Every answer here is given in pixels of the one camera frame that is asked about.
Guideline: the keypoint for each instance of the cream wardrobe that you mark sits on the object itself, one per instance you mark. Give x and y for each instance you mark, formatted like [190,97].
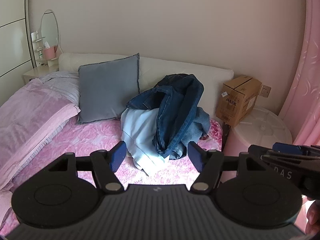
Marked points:
[12,42]

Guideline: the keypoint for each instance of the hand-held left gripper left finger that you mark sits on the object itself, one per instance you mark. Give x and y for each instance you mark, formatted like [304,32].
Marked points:
[117,155]

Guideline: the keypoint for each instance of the cardboard box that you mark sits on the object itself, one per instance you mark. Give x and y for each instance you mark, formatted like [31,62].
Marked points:
[237,100]

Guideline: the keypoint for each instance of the pale blue garment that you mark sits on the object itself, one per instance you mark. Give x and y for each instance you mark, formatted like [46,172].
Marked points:
[140,130]

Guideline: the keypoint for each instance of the pink fleece blanket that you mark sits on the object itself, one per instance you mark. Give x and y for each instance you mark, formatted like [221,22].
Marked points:
[32,110]

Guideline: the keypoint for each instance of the bottle with green label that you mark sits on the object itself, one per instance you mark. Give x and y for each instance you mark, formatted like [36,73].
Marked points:
[40,54]

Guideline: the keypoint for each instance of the striped lilac pillow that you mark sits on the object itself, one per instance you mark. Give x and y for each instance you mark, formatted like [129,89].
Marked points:
[62,82]

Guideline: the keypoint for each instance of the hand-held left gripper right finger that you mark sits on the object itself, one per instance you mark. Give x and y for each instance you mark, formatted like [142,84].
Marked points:
[196,157]

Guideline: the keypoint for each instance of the person's right hand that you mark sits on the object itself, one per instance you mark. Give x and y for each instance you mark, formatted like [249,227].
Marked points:
[313,215]

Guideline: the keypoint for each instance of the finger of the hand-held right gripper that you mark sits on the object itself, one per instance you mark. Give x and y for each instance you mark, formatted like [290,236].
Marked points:
[285,147]
[257,150]

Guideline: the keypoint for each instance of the white padded headboard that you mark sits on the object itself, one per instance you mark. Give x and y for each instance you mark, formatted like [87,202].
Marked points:
[155,72]

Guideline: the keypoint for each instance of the grey pillow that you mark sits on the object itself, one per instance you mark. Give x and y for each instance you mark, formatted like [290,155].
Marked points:
[107,90]

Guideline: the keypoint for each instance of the pink tissue box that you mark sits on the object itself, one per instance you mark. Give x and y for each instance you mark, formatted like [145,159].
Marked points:
[49,52]

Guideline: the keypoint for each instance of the oval mirror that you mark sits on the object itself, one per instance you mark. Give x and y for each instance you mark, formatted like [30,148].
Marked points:
[50,27]

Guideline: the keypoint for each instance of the wall socket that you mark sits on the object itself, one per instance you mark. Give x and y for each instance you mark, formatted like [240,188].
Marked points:
[265,90]

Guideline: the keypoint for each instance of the cream dressing table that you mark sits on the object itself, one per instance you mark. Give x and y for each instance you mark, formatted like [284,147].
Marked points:
[37,72]

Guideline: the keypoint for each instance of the dark blue jeans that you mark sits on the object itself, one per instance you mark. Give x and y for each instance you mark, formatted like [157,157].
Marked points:
[172,110]

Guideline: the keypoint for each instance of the white round side table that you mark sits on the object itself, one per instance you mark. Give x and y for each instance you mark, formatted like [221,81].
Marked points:
[262,130]

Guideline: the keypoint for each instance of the bed with pink floral sheet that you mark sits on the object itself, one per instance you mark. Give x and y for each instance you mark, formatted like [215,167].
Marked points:
[87,140]

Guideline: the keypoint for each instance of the pink curtain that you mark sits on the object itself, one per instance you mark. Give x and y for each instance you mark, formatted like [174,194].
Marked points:
[305,80]

